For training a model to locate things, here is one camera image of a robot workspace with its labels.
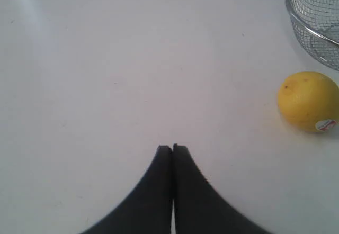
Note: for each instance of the yellow lemon with sticker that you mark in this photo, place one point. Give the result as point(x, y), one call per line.
point(309, 101)

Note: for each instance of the oval wire mesh basket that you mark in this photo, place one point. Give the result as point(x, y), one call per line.
point(315, 25)

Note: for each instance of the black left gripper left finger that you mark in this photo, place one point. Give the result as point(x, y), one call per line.
point(148, 207)

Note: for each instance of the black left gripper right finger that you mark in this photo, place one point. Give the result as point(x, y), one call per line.
point(198, 208)

